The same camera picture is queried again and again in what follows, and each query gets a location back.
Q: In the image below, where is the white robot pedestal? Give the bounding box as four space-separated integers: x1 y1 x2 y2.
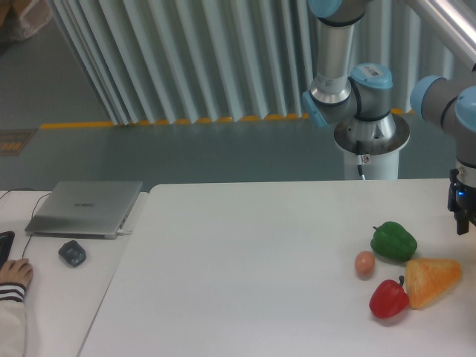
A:
340 148 400 180

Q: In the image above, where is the person's hand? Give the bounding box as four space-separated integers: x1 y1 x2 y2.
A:
0 258 33 288

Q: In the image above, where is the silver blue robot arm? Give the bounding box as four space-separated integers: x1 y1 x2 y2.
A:
302 1 475 235

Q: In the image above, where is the toasted bread slice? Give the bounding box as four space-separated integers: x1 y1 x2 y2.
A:
405 258 462 309

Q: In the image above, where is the red bell pepper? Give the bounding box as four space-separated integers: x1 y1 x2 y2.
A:
369 275 409 319

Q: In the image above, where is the black keyboard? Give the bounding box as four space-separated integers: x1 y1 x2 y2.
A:
0 231 15 268

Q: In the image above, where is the white corrugated partition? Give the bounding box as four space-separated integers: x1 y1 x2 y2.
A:
49 1 475 126

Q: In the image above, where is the white striped sleeve forearm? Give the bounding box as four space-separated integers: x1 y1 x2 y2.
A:
1 283 26 356

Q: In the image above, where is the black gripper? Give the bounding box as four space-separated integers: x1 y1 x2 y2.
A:
448 168 475 235

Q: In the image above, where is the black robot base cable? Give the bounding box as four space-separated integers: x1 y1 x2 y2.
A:
355 140 367 181

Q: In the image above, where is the small dark grey device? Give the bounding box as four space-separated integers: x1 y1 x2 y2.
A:
58 240 87 268

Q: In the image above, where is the black mouse cable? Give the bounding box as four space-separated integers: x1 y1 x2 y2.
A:
0 187 53 260

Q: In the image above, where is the silver closed laptop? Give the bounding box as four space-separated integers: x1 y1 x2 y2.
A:
25 181 143 239

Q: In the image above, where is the brown egg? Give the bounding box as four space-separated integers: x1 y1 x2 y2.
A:
354 251 375 277

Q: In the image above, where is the green bell pepper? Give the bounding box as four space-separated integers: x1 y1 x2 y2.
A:
370 221 418 262

